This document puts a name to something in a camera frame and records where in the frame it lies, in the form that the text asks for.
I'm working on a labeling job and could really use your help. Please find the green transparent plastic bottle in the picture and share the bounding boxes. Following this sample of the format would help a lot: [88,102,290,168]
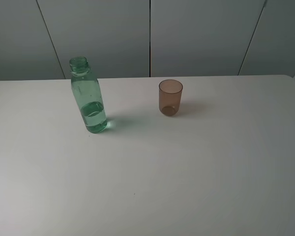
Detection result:
[69,57,108,134]

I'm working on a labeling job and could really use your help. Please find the pink translucent plastic cup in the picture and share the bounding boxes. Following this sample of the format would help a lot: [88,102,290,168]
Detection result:
[159,79,183,117]

